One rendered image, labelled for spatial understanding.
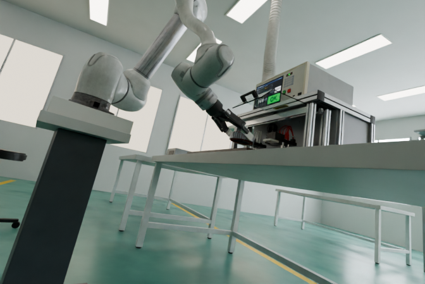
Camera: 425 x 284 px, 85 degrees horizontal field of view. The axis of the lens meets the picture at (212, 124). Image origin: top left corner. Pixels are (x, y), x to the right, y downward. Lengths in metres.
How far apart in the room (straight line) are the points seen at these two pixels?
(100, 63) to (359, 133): 1.28
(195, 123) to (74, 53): 3.18
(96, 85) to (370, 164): 0.98
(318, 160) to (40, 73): 5.77
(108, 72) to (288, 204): 7.32
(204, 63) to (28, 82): 5.33
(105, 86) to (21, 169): 4.77
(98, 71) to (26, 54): 5.08
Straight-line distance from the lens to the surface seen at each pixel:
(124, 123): 1.04
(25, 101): 5.89
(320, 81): 1.40
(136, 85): 1.25
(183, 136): 6.00
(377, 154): 0.52
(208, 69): 0.83
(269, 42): 3.32
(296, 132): 1.40
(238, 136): 1.00
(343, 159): 0.55
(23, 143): 5.79
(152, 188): 2.12
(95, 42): 6.24
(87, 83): 1.11
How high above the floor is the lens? 0.62
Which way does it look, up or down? 14 degrees up
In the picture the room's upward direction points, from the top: 11 degrees clockwise
